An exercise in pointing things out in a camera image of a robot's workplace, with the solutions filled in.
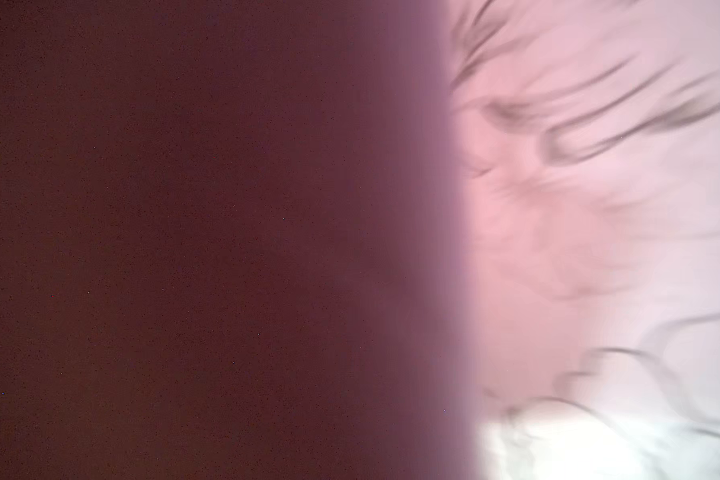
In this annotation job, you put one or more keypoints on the purple pink wrapping paper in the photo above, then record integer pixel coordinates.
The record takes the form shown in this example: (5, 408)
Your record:
(231, 243)

